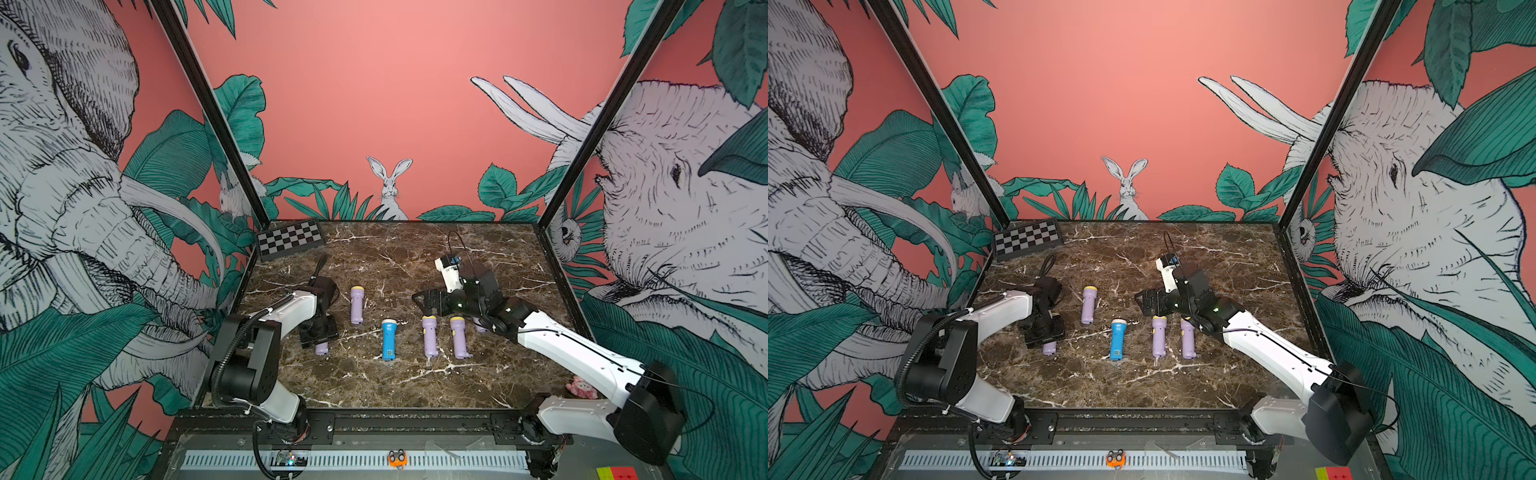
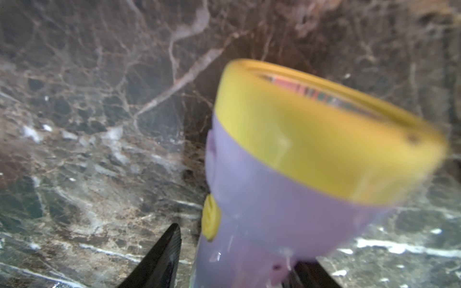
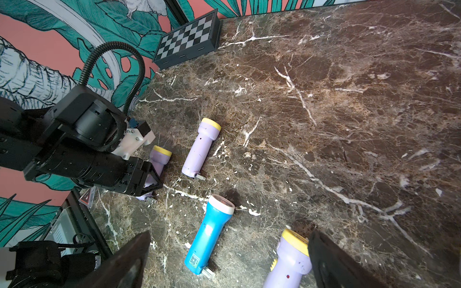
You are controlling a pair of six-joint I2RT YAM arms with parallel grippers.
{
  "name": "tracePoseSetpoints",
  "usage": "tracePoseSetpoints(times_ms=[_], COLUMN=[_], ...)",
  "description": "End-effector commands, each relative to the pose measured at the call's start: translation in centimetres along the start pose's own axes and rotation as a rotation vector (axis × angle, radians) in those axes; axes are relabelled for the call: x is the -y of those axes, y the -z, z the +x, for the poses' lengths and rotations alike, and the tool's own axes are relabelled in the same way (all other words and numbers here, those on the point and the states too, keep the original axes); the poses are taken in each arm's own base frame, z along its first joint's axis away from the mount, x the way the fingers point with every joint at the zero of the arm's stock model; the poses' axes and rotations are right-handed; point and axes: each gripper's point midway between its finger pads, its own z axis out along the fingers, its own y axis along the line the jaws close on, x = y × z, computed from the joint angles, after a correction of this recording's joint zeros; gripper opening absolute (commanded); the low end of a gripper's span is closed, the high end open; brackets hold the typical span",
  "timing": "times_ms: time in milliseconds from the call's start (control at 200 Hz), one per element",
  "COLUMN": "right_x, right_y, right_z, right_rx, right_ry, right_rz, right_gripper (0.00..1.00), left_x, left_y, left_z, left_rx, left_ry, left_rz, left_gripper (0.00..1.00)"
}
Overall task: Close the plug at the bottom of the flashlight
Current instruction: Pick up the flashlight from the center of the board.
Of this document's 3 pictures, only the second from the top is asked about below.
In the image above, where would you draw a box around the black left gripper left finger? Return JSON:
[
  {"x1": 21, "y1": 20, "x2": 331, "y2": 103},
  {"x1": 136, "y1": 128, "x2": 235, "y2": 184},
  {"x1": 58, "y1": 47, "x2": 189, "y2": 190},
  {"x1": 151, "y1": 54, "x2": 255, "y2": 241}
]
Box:
[{"x1": 118, "y1": 223, "x2": 182, "y2": 288}]

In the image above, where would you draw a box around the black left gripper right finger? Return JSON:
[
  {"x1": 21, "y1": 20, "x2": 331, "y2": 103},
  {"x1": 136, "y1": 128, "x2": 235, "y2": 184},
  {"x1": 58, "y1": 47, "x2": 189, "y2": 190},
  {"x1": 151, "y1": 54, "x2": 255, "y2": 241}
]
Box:
[{"x1": 284, "y1": 262, "x2": 341, "y2": 288}]

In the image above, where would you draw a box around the purple flashlight yellow head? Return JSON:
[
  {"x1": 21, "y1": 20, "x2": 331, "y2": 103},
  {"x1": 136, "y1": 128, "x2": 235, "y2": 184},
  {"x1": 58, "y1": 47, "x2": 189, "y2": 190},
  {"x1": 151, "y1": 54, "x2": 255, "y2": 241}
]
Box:
[{"x1": 190, "y1": 59, "x2": 449, "y2": 288}]

